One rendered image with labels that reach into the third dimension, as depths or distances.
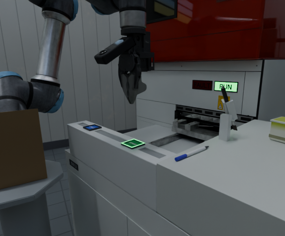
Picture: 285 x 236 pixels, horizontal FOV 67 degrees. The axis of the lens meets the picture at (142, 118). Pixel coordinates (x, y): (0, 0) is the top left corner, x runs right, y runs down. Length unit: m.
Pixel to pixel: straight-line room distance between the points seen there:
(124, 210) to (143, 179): 0.18
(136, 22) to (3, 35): 2.81
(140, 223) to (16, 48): 2.91
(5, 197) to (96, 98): 2.77
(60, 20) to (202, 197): 0.86
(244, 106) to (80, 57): 2.68
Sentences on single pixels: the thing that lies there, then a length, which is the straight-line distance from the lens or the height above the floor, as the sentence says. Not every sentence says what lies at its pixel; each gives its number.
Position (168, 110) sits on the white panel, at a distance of 1.33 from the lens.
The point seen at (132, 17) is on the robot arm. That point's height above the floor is 1.33.
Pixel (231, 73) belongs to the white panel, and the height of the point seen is 1.16.
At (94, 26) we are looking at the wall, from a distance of 3.46.
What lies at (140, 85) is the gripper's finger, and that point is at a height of 1.15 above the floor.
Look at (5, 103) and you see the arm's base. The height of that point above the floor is 1.09.
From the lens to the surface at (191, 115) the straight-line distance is 1.22.
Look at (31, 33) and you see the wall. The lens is 3.33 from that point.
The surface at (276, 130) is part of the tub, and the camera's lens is 0.79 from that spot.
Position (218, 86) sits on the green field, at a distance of 1.12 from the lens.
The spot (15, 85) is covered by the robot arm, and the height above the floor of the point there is 1.14.
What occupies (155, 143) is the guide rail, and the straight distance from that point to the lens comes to 1.02.
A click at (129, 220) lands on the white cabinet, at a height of 0.73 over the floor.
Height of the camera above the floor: 1.21
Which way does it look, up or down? 14 degrees down
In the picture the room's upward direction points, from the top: 1 degrees counter-clockwise
